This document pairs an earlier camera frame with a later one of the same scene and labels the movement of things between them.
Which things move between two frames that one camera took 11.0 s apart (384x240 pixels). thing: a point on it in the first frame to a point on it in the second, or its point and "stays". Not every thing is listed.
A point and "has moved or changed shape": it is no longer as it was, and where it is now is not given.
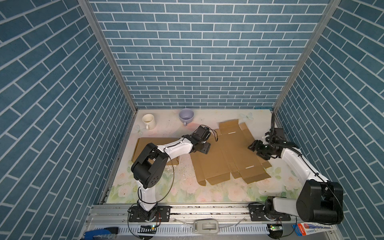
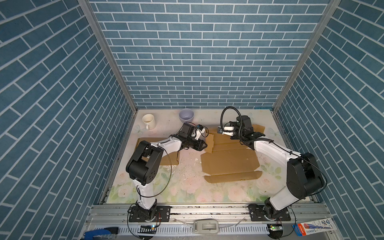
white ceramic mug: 149,119 stays
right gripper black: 256,145 to 234,124
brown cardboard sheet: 229,153 has moved or changed shape
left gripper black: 207,147 to 198,146
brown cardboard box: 142,142 stays
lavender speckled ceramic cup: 186,115 stays
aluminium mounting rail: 231,215 stays
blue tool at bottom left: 108,233 stays
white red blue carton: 304,228 stays
